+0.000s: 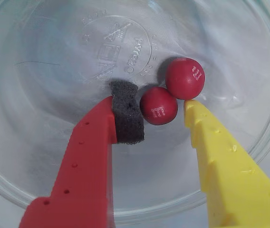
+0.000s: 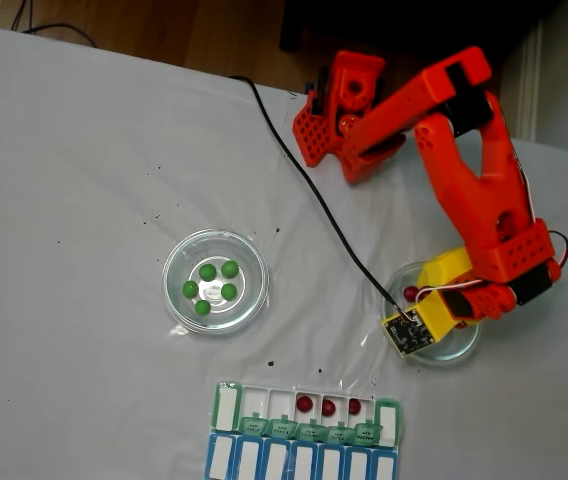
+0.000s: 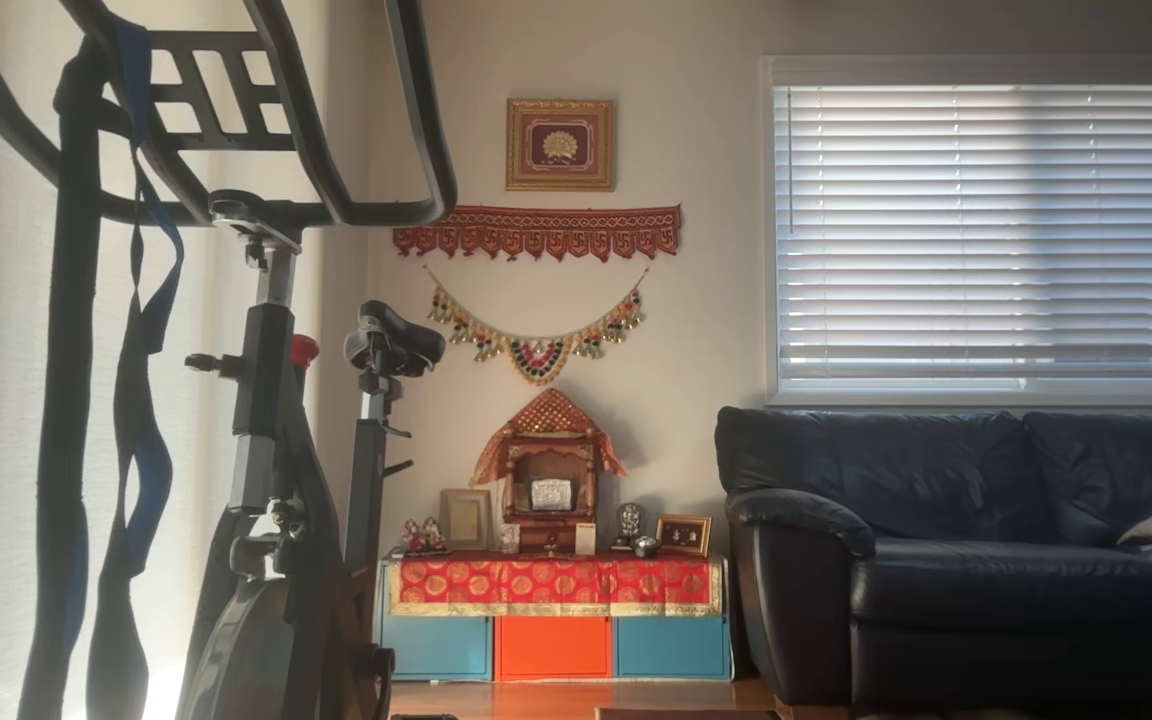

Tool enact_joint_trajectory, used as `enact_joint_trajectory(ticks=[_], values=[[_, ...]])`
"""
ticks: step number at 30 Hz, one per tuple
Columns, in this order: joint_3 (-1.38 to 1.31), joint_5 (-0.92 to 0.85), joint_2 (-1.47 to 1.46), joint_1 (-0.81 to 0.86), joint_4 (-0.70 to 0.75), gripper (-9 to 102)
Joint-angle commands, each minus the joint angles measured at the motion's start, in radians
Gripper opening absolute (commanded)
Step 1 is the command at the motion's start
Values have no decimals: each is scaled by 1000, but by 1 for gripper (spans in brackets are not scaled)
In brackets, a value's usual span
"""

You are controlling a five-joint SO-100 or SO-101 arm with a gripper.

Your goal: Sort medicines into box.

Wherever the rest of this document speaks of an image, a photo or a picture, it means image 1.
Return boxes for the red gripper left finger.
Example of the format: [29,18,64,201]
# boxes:
[18,80,145,228]

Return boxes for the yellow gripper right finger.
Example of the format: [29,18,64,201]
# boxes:
[184,99,270,228]

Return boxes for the clear glass bowl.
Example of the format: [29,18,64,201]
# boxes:
[0,0,270,225]

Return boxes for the red candy with m print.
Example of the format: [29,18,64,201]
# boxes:
[139,86,178,126]

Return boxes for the plain red round candy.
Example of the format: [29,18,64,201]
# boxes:
[165,57,206,100]

